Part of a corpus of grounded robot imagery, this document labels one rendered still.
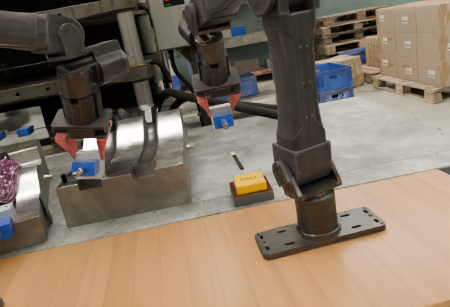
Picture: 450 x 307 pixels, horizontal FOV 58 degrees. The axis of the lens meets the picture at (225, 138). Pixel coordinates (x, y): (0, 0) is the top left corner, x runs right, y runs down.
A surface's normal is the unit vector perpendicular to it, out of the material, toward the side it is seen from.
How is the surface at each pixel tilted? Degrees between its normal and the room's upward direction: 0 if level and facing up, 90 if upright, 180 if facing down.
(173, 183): 90
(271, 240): 0
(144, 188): 90
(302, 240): 0
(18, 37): 91
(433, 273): 0
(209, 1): 89
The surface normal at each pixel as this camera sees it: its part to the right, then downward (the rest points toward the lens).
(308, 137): 0.44, 0.22
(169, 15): 0.10, 0.26
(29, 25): 0.55, 0.04
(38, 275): -0.18, -0.94
